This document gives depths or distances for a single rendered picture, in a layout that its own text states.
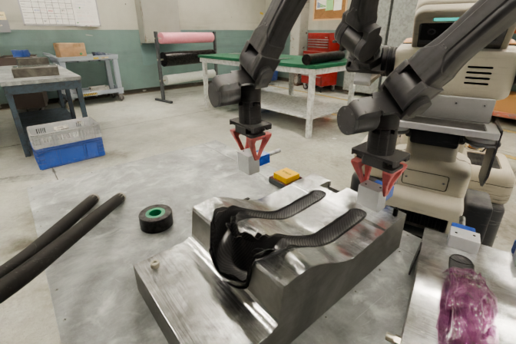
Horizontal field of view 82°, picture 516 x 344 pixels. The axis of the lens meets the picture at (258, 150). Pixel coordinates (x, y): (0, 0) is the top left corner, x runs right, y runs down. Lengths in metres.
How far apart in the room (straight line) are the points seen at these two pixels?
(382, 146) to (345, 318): 0.33
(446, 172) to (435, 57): 0.50
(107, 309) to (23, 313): 1.34
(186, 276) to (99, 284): 0.20
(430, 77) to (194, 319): 0.53
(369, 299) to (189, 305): 0.32
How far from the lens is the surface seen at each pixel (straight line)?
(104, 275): 0.72
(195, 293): 0.55
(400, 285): 0.69
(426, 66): 0.58
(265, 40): 0.65
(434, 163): 1.02
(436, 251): 0.71
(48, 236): 0.76
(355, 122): 0.57
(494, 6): 0.56
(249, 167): 0.77
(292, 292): 0.48
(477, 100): 0.93
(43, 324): 1.88
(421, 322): 0.53
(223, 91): 0.68
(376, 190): 0.70
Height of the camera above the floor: 1.26
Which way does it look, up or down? 22 degrees down
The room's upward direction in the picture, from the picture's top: straight up
